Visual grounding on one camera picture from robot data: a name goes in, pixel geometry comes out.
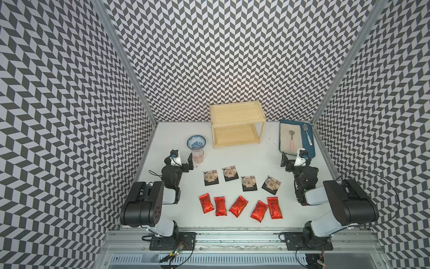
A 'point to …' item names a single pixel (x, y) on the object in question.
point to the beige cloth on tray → (290, 138)
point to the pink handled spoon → (291, 132)
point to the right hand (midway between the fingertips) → (291, 153)
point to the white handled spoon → (305, 127)
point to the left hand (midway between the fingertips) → (183, 153)
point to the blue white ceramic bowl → (196, 142)
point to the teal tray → (305, 143)
